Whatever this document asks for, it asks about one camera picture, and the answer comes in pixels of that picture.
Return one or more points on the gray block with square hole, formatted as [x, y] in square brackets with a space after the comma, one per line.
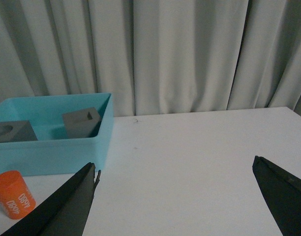
[84, 123]

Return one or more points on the blue plastic box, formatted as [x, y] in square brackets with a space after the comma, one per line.
[53, 152]

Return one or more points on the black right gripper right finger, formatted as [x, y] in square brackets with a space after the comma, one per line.
[281, 191]

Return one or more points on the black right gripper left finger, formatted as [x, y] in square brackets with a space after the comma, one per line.
[65, 212]

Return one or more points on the white curtain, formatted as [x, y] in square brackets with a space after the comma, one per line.
[155, 56]

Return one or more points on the gray block with round hole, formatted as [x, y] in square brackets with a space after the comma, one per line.
[16, 131]

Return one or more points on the orange cylinder part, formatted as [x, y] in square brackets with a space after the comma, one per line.
[15, 196]

